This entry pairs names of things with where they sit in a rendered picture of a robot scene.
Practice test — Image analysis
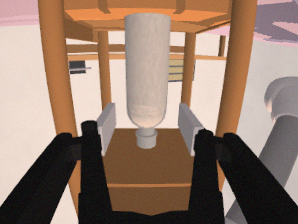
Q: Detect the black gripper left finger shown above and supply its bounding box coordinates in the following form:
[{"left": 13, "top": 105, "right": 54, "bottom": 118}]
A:
[{"left": 0, "top": 103, "right": 117, "bottom": 224}]

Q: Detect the beige bottle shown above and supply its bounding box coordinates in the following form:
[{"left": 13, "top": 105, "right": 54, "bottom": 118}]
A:
[{"left": 124, "top": 13, "right": 171, "bottom": 149}]

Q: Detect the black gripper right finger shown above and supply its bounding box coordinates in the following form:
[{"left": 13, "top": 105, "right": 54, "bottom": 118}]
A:
[{"left": 178, "top": 103, "right": 298, "bottom": 224}]

